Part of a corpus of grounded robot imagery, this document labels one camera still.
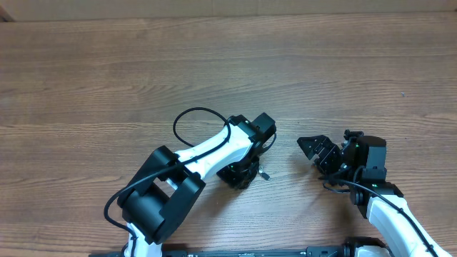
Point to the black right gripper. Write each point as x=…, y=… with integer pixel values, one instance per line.
x=333, y=157

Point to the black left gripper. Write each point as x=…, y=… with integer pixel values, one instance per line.
x=237, y=182

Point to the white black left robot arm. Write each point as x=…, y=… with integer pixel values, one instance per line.
x=159, y=197

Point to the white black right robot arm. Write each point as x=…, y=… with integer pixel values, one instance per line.
x=357, y=167

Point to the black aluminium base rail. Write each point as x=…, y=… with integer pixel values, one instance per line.
x=250, y=252

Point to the cardboard back wall panel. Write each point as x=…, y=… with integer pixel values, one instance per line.
x=66, y=10

